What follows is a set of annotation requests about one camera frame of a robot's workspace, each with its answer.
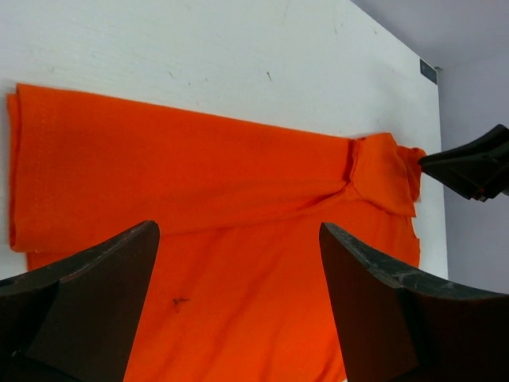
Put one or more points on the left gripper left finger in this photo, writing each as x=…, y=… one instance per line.
x=76, y=319

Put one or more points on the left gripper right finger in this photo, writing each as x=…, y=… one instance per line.
x=396, y=322

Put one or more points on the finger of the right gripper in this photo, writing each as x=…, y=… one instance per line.
x=477, y=170

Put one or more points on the orange t-shirt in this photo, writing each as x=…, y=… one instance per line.
x=238, y=291

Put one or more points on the right blue table label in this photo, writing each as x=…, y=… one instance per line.
x=429, y=72

